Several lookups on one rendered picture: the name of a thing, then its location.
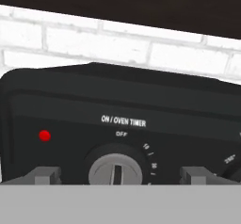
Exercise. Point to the black toaster oven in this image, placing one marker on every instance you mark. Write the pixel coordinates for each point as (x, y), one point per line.
(125, 102)

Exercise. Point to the dark wooden wall cupboard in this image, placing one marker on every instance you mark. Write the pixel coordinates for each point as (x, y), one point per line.
(131, 2)

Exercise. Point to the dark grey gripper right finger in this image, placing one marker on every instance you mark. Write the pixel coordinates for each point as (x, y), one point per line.
(196, 175)

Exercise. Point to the grey timer knob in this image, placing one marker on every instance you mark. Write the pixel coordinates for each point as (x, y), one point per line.
(115, 171)

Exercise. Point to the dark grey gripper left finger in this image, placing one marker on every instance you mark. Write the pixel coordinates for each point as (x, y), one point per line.
(44, 174)

